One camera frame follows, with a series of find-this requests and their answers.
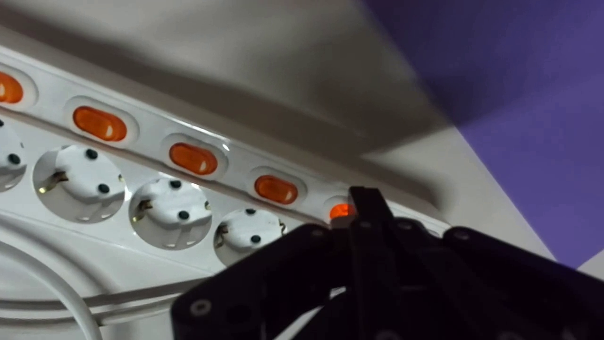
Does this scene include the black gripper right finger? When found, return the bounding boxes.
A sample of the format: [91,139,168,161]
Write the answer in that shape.
[370,186,604,340]

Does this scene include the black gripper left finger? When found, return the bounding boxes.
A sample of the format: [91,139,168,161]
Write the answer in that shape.
[170,186,374,340]

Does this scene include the white power strip orange switches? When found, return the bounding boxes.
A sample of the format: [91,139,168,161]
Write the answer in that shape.
[0,46,453,340]

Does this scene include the purple mat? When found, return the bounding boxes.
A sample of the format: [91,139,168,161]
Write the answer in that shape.
[361,0,604,271]

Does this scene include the white power cable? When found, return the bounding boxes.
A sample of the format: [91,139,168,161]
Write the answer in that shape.
[0,216,212,340]

